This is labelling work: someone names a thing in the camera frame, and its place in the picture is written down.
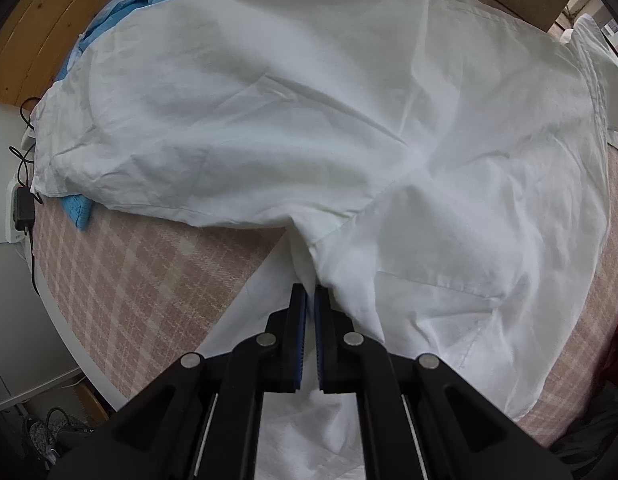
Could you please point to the black power adapter with cable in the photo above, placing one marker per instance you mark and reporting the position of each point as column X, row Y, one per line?
column 24, row 200

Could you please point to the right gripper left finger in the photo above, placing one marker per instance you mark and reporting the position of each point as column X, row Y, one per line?
column 284, row 358

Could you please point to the white shirt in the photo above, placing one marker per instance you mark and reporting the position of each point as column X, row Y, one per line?
column 439, row 165

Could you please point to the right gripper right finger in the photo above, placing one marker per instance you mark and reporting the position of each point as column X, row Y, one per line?
column 335, row 371

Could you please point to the pink plaid bed sheet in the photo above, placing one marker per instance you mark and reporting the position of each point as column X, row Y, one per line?
column 132, row 293

